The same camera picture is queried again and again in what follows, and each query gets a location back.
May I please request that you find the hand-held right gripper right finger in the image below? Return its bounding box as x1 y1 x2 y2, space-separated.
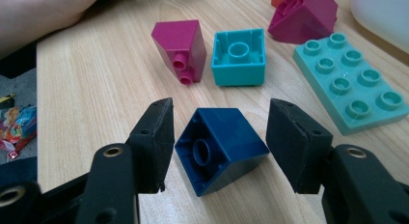
265 98 335 195

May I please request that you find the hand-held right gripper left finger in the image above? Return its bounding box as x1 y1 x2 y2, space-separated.
125 98 177 194

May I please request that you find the dark blue toy block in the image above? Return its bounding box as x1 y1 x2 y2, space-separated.
174 107 270 198

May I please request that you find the teal studded plate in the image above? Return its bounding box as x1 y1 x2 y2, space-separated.
292 32 409 137

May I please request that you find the hollow teal toy block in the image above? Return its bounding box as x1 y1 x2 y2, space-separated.
210 28 267 88

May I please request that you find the magenta sloped toy block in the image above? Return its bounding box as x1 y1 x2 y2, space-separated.
267 0 340 45
150 19 207 87

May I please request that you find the white plastic bin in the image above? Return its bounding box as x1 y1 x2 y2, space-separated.
349 0 409 55

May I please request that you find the colourful packet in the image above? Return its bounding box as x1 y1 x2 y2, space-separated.
0 93 38 160

